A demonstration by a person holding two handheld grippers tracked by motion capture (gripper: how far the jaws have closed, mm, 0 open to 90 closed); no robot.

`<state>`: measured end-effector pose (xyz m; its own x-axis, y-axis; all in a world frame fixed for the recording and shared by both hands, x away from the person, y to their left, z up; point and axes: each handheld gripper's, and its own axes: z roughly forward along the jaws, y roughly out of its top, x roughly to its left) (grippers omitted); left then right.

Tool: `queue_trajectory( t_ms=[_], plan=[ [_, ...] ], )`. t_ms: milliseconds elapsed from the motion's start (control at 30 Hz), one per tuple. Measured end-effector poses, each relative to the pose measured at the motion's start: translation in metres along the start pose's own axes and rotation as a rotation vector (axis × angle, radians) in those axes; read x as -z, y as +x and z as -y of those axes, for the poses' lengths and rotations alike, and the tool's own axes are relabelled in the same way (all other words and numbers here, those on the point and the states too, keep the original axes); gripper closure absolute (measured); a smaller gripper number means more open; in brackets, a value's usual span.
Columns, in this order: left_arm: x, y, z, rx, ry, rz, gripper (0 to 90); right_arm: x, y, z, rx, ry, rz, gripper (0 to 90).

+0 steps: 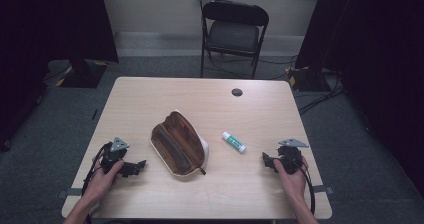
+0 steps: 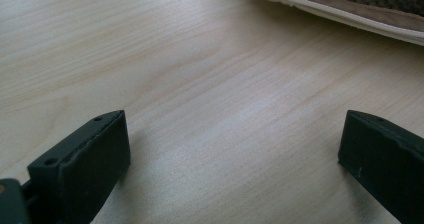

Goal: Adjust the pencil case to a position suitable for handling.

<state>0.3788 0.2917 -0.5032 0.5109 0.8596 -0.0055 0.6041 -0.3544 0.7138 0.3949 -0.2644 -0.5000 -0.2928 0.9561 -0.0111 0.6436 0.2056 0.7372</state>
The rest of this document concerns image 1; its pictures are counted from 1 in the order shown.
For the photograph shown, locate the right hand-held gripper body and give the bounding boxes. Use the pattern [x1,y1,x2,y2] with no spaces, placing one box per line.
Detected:
[275,137,310,175]

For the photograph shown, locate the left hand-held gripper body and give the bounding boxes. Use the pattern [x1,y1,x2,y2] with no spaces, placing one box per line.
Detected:
[99,136,135,178]

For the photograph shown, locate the white glue stick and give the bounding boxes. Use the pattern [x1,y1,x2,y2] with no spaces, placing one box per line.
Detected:
[221,131,248,154]

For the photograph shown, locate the brown pencil case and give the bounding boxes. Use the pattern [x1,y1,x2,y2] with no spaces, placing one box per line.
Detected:
[149,109,211,178]

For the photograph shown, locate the person's right hand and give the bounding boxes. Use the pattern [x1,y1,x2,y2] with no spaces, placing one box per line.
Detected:
[272,156,310,206]

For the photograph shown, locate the person's left hand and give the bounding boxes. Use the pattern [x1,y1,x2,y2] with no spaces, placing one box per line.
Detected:
[81,157,125,208]

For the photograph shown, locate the black stand base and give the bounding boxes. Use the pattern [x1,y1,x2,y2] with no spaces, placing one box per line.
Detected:
[59,59,109,89]
[287,66,332,93]

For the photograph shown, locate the dark curtain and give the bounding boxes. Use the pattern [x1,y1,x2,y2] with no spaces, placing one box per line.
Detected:
[294,0,424,199]
[0,0,120,152]

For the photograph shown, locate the black folding chair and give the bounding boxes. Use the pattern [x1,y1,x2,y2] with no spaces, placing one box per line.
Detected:
[200,0,270,80]

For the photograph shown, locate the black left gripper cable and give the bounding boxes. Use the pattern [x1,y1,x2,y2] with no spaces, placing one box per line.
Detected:
[81,141,114,224]

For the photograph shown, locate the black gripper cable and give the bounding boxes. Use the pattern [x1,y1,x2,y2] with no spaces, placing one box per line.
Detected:
[81,141,114,224]
[297,165,317,216]

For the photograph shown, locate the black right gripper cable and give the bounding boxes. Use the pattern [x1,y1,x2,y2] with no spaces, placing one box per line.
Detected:
[297,165,317,216]

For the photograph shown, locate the grey table bracket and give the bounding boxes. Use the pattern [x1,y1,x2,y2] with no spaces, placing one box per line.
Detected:
[312,185,335,196]
[55,187,84,199]

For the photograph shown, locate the black floor cables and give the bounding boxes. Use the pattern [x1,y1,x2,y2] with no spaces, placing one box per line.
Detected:
[296,71,346,116]

